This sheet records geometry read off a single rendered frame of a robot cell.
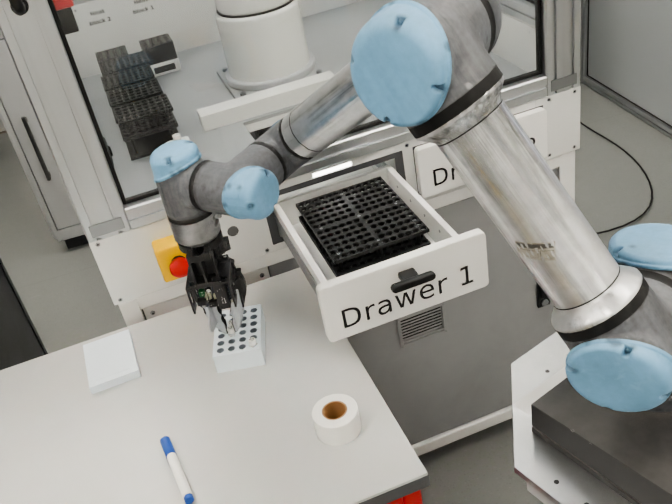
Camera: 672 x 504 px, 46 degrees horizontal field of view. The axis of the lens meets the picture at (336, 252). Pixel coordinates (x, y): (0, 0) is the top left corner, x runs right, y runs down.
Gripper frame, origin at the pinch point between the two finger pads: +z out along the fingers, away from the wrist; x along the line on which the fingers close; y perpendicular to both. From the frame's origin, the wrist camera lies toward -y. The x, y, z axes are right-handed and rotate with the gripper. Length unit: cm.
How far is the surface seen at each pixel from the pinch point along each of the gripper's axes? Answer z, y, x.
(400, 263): -10.9, 6.6, 30.4
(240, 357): 2.9, 6.0, 1.3
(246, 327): 1.8, -0.4, 2.5
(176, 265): -7.1, -10.3, -8.4
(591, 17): 49, -238, 147
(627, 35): 49, -210, 153
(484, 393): 64, -35, 49
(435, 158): -8, -30, 42
